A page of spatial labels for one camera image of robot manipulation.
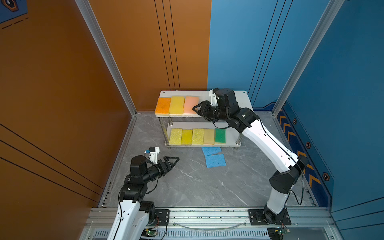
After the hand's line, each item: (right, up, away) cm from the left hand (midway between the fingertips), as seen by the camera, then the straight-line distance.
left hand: (176, 160), depth 73 cm
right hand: (+8, +25, -4) cm, 26 cm away
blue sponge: (+18, +1, +24) cm, 30 cm away
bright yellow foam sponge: (+3, +10, +24) cm, 26 cm away
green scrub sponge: (+25, +11, +23) cm, 36 cm away
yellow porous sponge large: (-4, +10, +24) cm, 26 cm away
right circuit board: (+48, -34, -3) cm, 59 cm away
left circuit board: (-14, -34, -2) cm, 37 cm away
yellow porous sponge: (+10, +10, +24) cm, 28 cm away
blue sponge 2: (+22, -5, +19) cm, 29 cm away
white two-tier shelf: (-1, +17, +33) cm, 37 cm away
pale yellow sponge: (+18, +10, +24) cm, 32 cm away
